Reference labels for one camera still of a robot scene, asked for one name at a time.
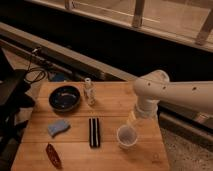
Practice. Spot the black chair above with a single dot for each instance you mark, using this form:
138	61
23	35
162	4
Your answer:
13	97

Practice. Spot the dark red oblong object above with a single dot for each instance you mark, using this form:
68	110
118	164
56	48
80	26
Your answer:
53	156

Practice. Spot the dark blue ceramic bowl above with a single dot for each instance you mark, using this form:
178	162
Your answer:
64	98

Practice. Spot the clear plastic bottle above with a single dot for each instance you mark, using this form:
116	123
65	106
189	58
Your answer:
88	90

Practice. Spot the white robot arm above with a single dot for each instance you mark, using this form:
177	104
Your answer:
156	86

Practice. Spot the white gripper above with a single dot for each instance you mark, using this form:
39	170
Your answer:
142	112

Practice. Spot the white ceramic cup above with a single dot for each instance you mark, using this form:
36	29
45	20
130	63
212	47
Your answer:
126	136

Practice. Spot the black white striped block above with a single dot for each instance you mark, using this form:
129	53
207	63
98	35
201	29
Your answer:
94	133

